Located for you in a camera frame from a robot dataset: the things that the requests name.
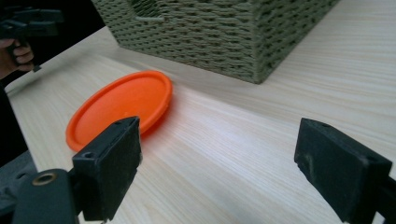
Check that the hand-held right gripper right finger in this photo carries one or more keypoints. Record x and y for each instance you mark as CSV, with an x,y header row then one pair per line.
x,y
339,174

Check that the green woven basket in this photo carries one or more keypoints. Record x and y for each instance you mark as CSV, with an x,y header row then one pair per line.
x,y
224,34

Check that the orange plastic plate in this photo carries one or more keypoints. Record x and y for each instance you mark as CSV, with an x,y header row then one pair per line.
x,y
124,102

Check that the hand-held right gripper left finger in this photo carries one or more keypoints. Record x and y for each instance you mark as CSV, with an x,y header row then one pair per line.
x,y
106,174

